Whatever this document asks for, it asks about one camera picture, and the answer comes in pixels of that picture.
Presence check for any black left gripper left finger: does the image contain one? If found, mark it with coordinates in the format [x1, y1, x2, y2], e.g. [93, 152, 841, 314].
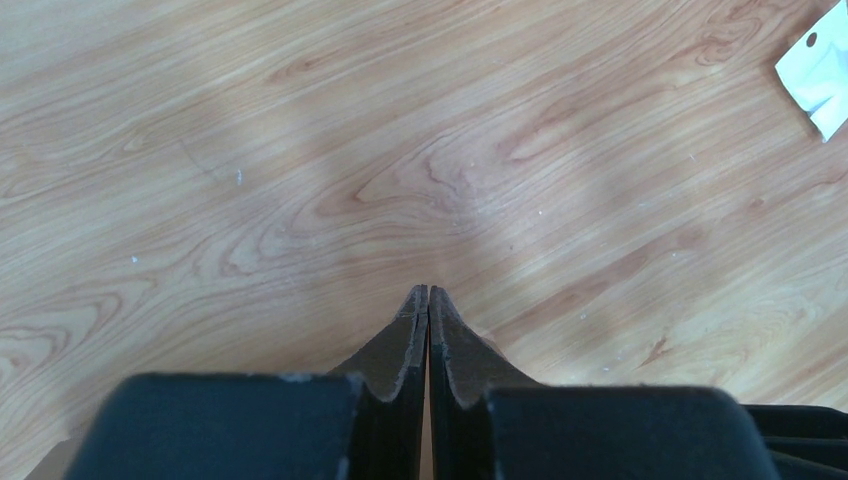
[66, 285, 428, 479]

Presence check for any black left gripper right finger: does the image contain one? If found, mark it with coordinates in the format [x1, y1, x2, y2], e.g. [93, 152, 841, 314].
[429, 287, 778, 479]

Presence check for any small white paper packet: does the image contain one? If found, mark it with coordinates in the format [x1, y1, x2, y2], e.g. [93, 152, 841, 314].
[775, 0, 847, 143]

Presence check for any brown cardboard box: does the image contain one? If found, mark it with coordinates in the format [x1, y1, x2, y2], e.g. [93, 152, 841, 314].
[26, 438, 82, 480]

